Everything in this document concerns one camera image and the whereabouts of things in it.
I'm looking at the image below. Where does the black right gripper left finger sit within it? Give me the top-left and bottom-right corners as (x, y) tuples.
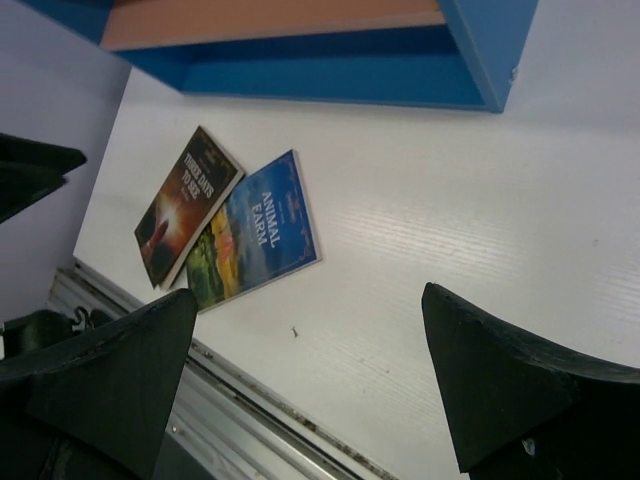
(1, 289), (198, 479)

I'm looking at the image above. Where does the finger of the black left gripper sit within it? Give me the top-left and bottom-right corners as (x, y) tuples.
(1, 133), (86, 223)

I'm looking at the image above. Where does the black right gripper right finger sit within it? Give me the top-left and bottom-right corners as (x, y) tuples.
(422, 283), (639, 479)

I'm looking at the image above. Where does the Three Days to See book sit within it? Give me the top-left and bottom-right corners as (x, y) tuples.
(134, 126), (245, 290)

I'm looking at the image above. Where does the Animal Farm book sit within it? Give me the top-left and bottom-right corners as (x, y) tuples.
(186, 150), (321, 312)

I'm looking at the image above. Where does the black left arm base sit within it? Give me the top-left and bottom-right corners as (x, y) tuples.
(1, 306), (114, 359)

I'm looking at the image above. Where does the blue and yellow bookshelf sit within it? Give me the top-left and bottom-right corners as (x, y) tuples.
(98, 0), (539, 114)

